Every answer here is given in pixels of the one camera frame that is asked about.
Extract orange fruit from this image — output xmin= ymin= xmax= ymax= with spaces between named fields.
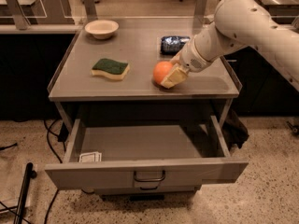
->
xmin=153 ymin=61 xmax=173 ymax=85

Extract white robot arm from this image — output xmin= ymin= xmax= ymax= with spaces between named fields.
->
xmin=158 ymin=0 xmax=299 ymax=91

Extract grey cabinet counter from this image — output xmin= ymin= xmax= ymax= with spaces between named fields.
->
xmin=47 ymin=16 xmax=243 ymax=133

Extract open grey top drawer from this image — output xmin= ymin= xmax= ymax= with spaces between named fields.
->
xmin=45 ymin=117 xmax=248 ymax=195

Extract blue chip bag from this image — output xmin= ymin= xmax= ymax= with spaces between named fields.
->
xmin=160 ymin=35 xmax=190 ymax=55

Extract green and yellow sponge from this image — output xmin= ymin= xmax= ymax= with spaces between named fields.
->
xmin=91 ymin=58 xmax=130 ymax=80

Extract white ceramic bowl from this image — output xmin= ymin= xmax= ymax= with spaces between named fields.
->
xmin=85 ymin=20 xmax=119 ymax=40

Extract black cloth behind cabinet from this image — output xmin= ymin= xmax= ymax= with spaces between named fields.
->
xmin=222 ymin=109 xmax=249 ymax=149

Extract grey background desk left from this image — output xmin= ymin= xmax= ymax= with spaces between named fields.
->
xmin=0 ymin=0 xmax=75 ymax=24

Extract black pole on floor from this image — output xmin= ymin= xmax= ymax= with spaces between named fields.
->
xmin=13 ymin=162 xmax=37 ymax=224

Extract black drawer handle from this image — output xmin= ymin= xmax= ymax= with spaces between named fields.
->
xmin=134 ymin=171 xmax=166 ymax=183

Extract black floor cable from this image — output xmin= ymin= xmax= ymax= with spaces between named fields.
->
xmin=42 ymin=119 xmax=67 ymax=224

